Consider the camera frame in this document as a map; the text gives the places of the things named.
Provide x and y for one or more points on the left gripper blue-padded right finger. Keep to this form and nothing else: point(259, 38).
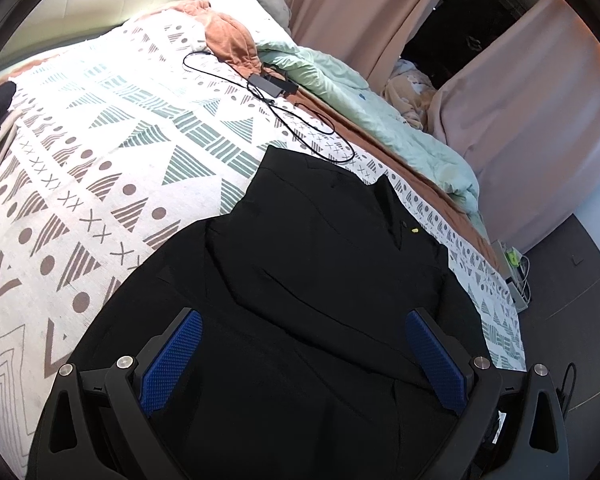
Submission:
point(511, 425)

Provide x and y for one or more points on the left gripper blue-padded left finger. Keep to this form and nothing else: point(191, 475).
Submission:
point(134, 387)

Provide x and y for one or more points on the large black jacket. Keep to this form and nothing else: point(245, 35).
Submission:
point(303, 370)

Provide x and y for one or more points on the beige clothes pile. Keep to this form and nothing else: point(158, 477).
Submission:
point(410, 92)

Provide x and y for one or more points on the white bedside table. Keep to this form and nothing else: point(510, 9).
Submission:
point(517, 279)

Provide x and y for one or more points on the green object on nightstand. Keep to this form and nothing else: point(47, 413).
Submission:
point(513, 257)

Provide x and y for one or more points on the patterned white bedspread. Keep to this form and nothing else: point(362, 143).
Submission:
point(118, 143)

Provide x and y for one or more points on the right pink curtain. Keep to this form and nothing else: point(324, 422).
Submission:
point(525, 115)

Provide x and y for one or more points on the pink curtain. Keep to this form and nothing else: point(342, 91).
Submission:
point(368, 35)
point(525, 115)

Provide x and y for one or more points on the mint green duvet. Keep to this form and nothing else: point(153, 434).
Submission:
point(347, 92)

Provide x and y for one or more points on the black power adapter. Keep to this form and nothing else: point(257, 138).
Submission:
point(273, 86)

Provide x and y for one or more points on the orange crumpled cloth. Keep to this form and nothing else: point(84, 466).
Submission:
point(226, 38)

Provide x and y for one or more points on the left pink curtain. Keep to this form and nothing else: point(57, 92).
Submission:
point(368, 35)

